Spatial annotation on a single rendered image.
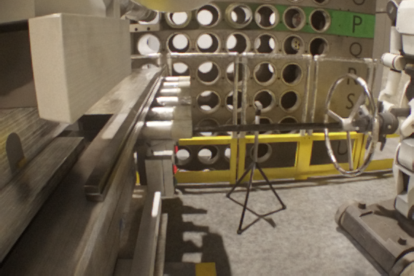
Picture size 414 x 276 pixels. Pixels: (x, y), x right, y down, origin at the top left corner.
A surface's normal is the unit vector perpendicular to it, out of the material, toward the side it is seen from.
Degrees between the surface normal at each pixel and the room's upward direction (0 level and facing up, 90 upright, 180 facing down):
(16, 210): 0
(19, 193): 0
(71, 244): 0
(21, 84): 90
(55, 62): 90
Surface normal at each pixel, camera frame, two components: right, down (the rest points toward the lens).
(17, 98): 0.07, 0.31
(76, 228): 0.00, -0.95
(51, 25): -0.39, 0.29
